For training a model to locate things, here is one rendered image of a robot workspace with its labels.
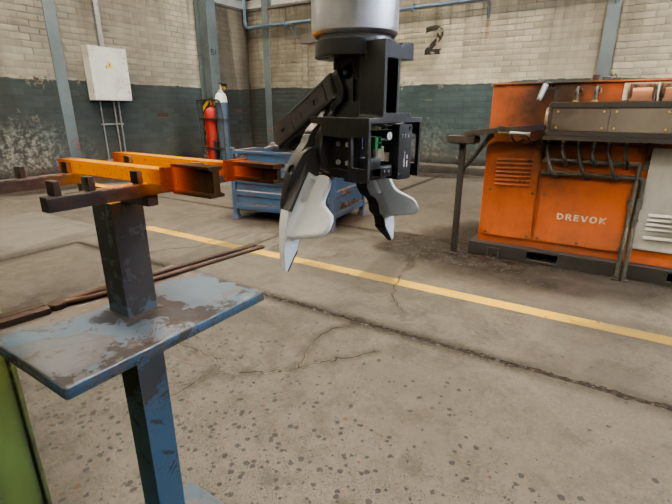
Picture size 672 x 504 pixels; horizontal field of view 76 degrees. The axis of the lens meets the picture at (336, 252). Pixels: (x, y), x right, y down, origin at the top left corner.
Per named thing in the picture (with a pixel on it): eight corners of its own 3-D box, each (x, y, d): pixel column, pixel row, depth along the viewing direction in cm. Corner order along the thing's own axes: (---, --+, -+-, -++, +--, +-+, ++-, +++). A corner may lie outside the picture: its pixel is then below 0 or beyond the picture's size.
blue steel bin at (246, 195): (366, 213, 469) (368, 145, 446) (333, 231, 401) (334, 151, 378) (274, 204, 519) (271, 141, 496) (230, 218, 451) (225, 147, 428)
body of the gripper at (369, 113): (364, 192, 36) (367, 30, 32) (299, 180, 42) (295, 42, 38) (420, 182, 41) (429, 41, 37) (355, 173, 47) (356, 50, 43)
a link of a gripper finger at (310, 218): (295, 272, 35) (344, 172, 36) (254, 255, 39) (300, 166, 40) (319, 285, 37) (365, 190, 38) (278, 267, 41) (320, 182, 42)
